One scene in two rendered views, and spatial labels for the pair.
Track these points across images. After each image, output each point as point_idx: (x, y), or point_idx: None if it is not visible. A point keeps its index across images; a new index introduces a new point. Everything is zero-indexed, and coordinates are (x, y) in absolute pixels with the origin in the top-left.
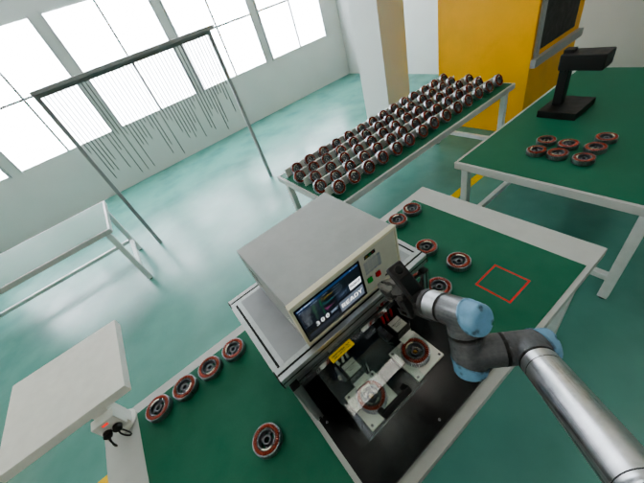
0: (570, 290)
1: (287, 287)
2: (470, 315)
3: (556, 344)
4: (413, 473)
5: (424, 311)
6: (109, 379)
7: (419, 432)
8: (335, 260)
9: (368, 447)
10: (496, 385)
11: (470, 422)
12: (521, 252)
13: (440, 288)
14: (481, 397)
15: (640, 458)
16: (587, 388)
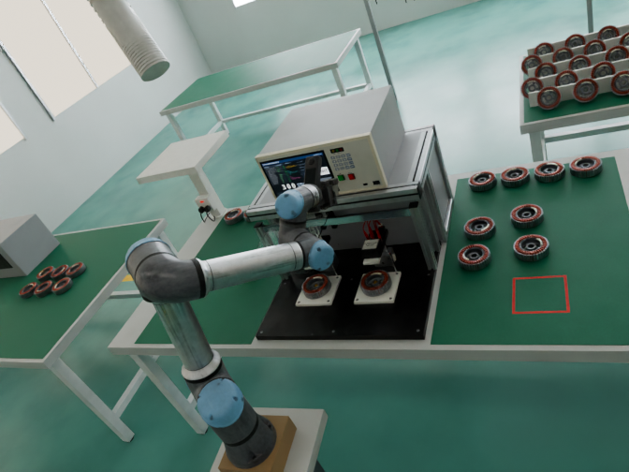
0: (591, 348)
1: (272, 145)
2: (278, 196)
3: (312, 251)
4: (287, 344)
5: None
6: (194, 160)
7: (314, 327)
8: (311, 141)
9: (285, 311)
10: (399, 350)
11: (358, 358)
12: (619, 284)
13: (471, 258)
14: (377, 346)
15: (212, 261)
16: (264, 256)
